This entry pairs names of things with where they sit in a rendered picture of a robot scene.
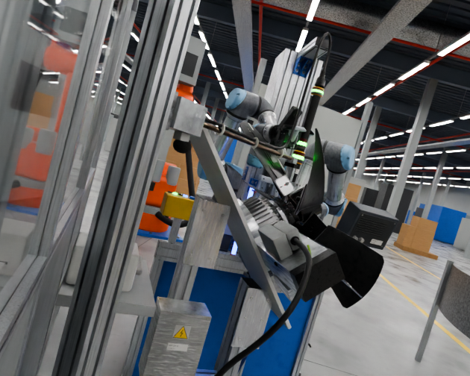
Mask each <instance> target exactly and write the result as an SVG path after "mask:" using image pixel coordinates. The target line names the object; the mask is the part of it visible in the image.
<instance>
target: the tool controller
mask: <svg viewBox="0 0 470 376"><path fill-rule="evenodd" d="M398 222H399V220H398V219H397V218H395V217H394V216H393V215H392V214H391V213H389V212H388V211H385V210H381V209H377V208H375V207H370V206H367V205H364V204H360V203H357V202H353V201H349V203H348V205H347V207H346V208H345V211H344V213H343V214H342V217H341V219H340V220H339V223H338V225H337V226H336V229H338V230H340V231H342V232H343V233H345V234H347V235H349V236H351V237H353V238H355V239H356V240H358V241H359V242H361V243H362V244H364V245H366V246H368V247H371V248H377V249H380V250H383V248H384V246H385V245H386V243H387V241H388V240H389V238H390V236H391V235H392V232H393V231H394V229H395V227H396V225H397V224H398Z"/></svg>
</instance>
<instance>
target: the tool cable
mask: <svg viewBox="0 0 470 376"><path fill-rule="evenodd" d="M327 35H328V41H329V43H328V53H327V57H326V60H325V64H324V67H323V69H324V70H326V66H327V64H328V58H329V55H330V49H331V35H330V33H328V32H327V33H325V34H324V35H323V36H322V38H321V40H320V42H319V45H318V48H317V50H316V54H315V57H314V59H313V63H312V66H311V69H310V74H309V76H308V79H307V83H306V86H305V89H304V93H303V96H302V99H301V103H300V106H299V109H298V113H297V116H296V118H295V123H294V125H293V128H292V131H291V134H290V136H289V139H288V140H287V142H286V144H285V145H283V146H281V147H278V146H274V145H270V144H268V143H266V142H263V141H260V140H258V138H256V137H250V136H249V135H246V134H244V133H241V132H239V131H236V130H234V129H233V128H229V127H228V126H225V124H223V123H218V122H216V121H213V120H212V119H208V118H207V117H206V118H205V121H206V122H209V123H211V124H213V125H216V126H218V127H220V128H221V129H222V132H221V133H220V134H219V133H217V135H219V136H221V135H223V133H224V132H225V130H227V131H230V132H233V133H235V134H238V135H240V136H242V137H245V138H247V139H249V140H251V141H253V142H256V145H255V146H252V145H251V147H252V148H256V147H257V146H258V143H259V144H261V145H265V146H267V147H270V148H274V149H278V151H279V152H280V153H281V156H277V157H279V158H281V157H282V156H283V153H284V150H283V149H284V148H286V147H287V146H288V144H289V142H290V140H291V139H292V135H293V134H294V131H295V127H296V125H297V122H298V118H299V115H300V112H301V109H302V105H303V103H304V98H305V95H306V93H307V88H308V86H309V82H310V79H311V75H312V73H313V68H314V66H315V63H316V59H317V57H318V53H319V49H320V48H321V45H322V42H323V40H324V38H325V37H326V36H327Z"/></svg>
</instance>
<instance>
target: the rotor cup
mask: <svg viewBox="0 0 470 376"><path fill-rule="evenodd" d="M303 189H304V187H302V188H300V189H298V190H296V191H294V192H292V193H290V194H289V195H286V197H285V199H284V201H283V200H282V199H281V198H279V197H275V198H273V199H272V200H271V201H274V202H275V203H276V204H277V205H278V206H279V208H280V209H282V211H283V213H284V215H285V216H286V218H287V221H288V223H289V224H290V225H292V226H294V227H296V228H297V229H298V227H297V225H299V226H303V225H304V224H305V223H306V221H307V220H308V219H309V218H310V217H311V216H312V215H313V214H314V213H315V214H316V215H319V214H321V215H322V206H321V205H320V204H317V205H314V206H311V207H307V208H304V209H303V210H300V211H299V212H298V214H297V215H294V214H295V210H296V207H297V206H298V201H296V198H297V196H299V197H301V193H302V191H303ZM321 215H320V216H321ZM320 216H319V217H320Z"/></svg>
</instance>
